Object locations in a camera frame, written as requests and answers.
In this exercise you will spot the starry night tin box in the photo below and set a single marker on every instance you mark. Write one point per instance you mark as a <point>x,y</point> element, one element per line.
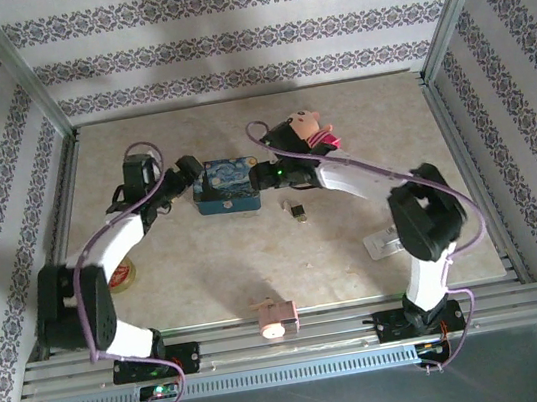
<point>227,182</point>

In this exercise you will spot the small yellow black block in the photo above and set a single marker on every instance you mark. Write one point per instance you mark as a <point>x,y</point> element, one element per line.
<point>296,210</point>

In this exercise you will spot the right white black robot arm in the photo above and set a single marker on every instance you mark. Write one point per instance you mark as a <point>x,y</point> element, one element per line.
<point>345,174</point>

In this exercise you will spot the pink plush doll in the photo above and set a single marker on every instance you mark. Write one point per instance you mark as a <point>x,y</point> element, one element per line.
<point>310,126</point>

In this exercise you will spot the white plastic bracket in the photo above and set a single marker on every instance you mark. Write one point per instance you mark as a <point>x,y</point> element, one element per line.
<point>381,245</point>

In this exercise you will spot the wooden toy camera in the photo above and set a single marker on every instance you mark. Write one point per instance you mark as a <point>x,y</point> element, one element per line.
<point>278,317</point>

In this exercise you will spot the aluminium frame post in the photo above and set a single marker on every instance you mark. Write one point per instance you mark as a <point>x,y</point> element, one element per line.
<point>21,71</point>
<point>456,1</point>

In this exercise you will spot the aluminium frame rail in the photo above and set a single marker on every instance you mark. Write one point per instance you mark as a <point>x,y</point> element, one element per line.
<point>290,344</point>

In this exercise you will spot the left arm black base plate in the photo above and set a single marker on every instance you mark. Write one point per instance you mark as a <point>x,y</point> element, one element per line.
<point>186,357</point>

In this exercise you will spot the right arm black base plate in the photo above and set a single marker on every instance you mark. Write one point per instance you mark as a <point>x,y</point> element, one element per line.
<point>391,326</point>

